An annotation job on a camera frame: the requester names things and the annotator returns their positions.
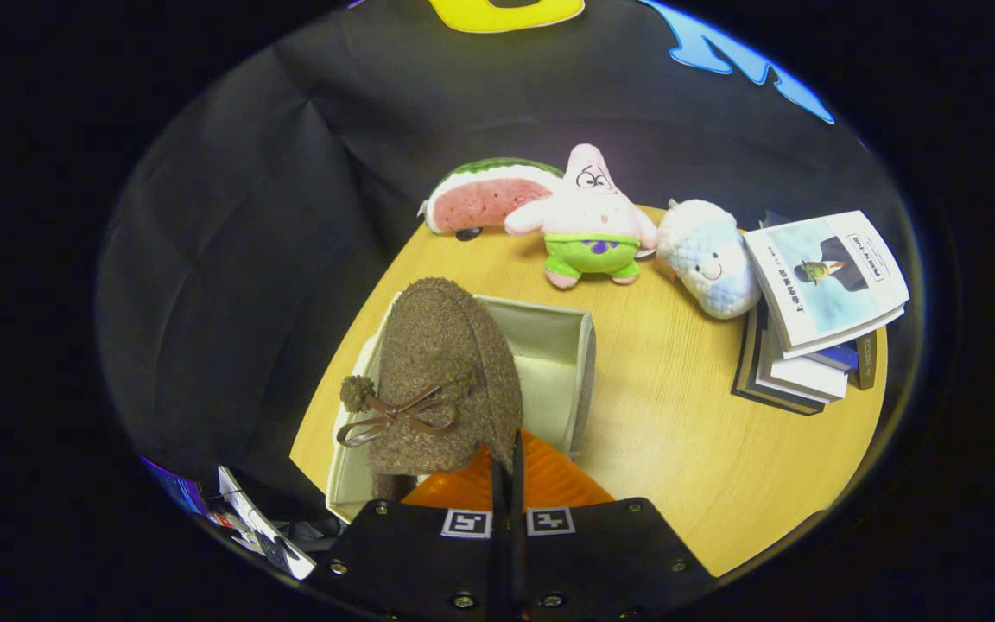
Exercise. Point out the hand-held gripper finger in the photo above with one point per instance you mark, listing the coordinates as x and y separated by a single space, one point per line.
518 553
501 553

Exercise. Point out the grey fabric storage box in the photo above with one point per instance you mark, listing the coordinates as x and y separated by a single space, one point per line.
549 345

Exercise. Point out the brown fuzzy shoe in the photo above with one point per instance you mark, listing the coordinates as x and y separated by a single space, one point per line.
446 345

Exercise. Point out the white plastic device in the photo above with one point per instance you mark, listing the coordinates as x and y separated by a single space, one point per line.
264 536

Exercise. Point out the dark grey book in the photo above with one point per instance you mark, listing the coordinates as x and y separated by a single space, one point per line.
752 371

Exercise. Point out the purple glossy packet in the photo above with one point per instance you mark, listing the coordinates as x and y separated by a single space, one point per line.
174 488

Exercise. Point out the thick white book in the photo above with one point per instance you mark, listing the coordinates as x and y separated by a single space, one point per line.
808 378

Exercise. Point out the pink starfish plush toy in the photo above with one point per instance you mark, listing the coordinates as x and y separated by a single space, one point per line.
588 216

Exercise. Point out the white and blue plush toy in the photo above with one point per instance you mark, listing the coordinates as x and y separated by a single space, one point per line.
709 259

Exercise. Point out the watermelon slice plush toy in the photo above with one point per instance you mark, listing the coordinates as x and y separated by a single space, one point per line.
484 200

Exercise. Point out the blue book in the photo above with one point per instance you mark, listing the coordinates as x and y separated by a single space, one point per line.
839 356

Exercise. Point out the black book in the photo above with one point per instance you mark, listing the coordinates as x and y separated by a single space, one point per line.
865 363

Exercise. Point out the black backdrop cloth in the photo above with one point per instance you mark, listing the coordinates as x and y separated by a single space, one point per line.
230 259

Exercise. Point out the white book with picture cover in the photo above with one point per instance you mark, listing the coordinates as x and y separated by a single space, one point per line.
826 276

